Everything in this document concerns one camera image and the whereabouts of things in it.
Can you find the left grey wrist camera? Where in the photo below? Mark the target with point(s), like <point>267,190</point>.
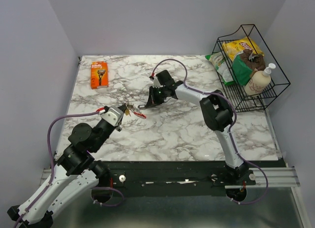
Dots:
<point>111,111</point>

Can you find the yellow chips bag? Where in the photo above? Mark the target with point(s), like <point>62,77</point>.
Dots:
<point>234,48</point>

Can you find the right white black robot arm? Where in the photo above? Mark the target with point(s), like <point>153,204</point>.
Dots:
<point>216,112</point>

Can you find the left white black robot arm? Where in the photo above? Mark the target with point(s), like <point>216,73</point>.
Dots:
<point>75,172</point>

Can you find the red white keyring carabiner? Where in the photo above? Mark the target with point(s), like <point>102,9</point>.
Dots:
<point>134,110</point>

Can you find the cream lotion pump bottle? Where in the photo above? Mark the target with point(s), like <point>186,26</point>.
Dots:
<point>259,81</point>

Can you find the green white snack bag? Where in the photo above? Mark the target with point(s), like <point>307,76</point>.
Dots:
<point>220,65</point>

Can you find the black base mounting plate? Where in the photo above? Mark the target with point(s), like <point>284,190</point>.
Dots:
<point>161,179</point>

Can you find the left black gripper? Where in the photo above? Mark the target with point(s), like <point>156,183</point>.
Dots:
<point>123,108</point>

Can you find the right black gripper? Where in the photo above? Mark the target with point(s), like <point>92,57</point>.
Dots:
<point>151,101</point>

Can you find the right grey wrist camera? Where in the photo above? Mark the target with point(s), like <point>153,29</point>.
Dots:
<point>155,82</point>

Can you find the aluminium rail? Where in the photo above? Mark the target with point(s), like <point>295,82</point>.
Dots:
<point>278,177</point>

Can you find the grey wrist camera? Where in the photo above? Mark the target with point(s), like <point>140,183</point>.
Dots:
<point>155,82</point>
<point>111,111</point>

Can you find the orange razor box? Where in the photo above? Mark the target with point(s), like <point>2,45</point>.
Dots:
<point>99,75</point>

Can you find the brown crumpled cloth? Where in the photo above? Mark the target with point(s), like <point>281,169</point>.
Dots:
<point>252,60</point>

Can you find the black wire basket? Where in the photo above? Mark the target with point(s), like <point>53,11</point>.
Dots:
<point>242,74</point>

